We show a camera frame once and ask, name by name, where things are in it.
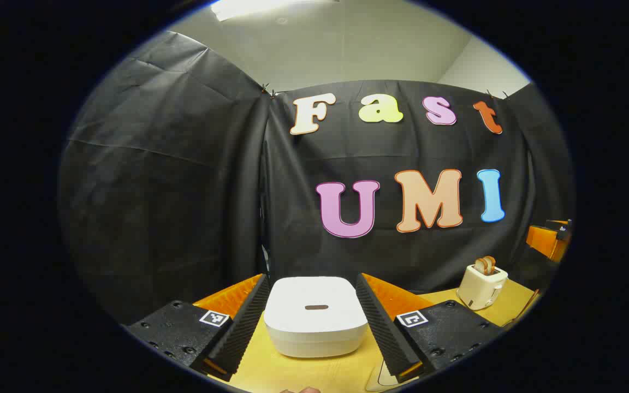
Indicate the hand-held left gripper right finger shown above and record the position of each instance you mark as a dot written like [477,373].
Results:
[383,333]

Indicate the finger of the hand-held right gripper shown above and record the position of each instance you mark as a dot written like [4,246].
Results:
[544,240]

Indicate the white rice cooker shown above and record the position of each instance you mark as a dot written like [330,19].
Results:
[314,327]

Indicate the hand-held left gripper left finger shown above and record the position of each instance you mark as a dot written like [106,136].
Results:
[238,333]

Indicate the ceiling light panel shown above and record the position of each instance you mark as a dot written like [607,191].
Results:
[249,6]

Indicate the brown bread slice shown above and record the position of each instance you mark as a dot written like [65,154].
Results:
[481,267]
[491,264]

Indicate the cream white toaster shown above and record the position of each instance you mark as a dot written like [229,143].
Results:
[478,292]

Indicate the black backdrop cloth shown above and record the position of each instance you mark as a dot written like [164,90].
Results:
[183,191]

